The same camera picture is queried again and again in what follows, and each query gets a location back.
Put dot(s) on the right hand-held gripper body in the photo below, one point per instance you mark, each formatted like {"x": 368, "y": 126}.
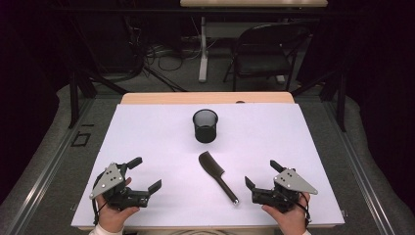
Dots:
{"x": 292, "y": 182}

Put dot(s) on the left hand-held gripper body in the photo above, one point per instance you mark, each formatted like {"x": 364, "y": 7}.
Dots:
{"x": 112, "y": 178}

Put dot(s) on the dark brown comb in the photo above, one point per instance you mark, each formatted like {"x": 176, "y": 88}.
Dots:
{"x": 208, "y": 163}

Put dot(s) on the black mesh pen cup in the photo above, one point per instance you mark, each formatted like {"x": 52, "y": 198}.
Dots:
{"x": 205, "y": 132}

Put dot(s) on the person's right hand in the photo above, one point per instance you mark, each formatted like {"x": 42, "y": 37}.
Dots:
{"x": 293, "y": 220}

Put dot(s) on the person's left hand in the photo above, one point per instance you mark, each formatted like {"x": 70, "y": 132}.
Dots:
{"x": 112, "y": 218}

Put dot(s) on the white paper sheet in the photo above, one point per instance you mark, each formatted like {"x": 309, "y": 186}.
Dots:
{"x": 163, "y": 143}

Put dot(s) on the light wooden table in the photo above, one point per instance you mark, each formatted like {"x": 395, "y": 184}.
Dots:
{"x": 195, "y": 98}

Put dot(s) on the black folding chair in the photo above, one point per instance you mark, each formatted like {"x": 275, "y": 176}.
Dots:
{"x": 261, "y": 62}

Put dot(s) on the white-legged background table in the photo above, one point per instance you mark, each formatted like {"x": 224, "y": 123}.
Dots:
{"x": 203, "y": 65}

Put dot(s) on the black metal stand frame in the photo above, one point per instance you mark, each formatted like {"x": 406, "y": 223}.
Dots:
{"x": 341, "y": 104}
{"x": 74, "y": 98}

